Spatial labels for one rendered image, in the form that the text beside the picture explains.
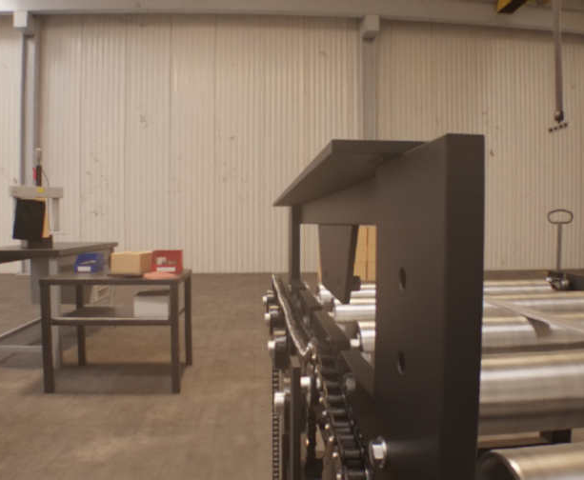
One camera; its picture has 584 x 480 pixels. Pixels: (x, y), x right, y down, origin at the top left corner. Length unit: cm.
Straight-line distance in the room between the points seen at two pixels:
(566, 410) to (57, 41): 1224
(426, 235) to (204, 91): 1112
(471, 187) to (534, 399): 48
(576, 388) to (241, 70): 1100
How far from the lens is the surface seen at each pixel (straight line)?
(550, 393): 76
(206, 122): 1123
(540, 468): 45
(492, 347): 103
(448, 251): 30
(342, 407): 43
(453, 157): 30
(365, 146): 38
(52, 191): 431
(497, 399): 72
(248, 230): 1095
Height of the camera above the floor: 110
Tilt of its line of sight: 2 degrees down
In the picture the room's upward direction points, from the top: straight up
